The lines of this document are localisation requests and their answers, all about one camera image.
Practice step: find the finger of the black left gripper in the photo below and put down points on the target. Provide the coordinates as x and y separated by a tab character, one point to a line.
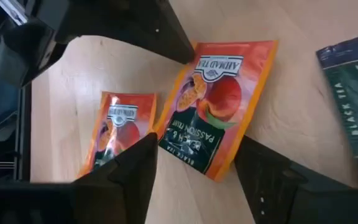
129	21

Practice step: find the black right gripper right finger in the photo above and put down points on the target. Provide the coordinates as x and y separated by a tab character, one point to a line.
266	180

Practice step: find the orange tea packet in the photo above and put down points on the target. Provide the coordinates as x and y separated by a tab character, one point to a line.
126	124
222	93

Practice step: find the dark blue tea packet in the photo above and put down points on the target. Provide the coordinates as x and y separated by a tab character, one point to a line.
353	102

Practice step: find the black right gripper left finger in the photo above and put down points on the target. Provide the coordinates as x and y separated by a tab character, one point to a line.
129	186

